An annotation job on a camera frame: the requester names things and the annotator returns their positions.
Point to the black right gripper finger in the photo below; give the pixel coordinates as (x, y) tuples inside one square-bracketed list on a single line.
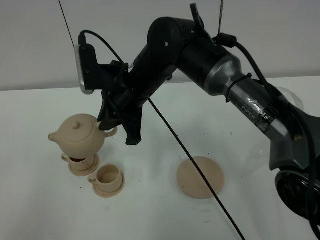
[(107, 123)]

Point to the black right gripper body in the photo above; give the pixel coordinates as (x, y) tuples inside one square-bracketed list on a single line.
[(121, 97)]

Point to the tan ceramic teapot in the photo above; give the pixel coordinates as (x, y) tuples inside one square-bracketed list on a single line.
[(80, 137)]

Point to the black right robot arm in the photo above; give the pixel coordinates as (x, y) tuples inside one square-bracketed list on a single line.
[(221, 66)]

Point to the tan teapot saucer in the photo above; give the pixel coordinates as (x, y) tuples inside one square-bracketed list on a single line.
[(191, 182)]

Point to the tan far teacup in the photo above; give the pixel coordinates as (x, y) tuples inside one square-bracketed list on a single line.
[(66, 158)]

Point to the tan teacup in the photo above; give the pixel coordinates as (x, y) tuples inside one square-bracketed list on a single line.
[(66, 158), (108, 178)]

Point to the tan near teacup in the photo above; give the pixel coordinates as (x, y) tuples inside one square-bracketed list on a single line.
[(108, 178)]

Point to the tan far cup saucer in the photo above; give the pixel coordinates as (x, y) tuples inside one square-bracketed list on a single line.
[(84, 167)]

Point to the tan cup saucer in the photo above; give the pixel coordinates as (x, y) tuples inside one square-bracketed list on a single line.
[(84, 167), (103, 194)]

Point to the tan near cup saucer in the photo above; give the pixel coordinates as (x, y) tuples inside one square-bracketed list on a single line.
[(103, 194)]

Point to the clear plastic sheet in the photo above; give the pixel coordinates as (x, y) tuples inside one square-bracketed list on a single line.
[(292, 98)]

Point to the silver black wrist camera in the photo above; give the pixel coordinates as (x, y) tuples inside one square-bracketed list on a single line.
[(87, 67)]

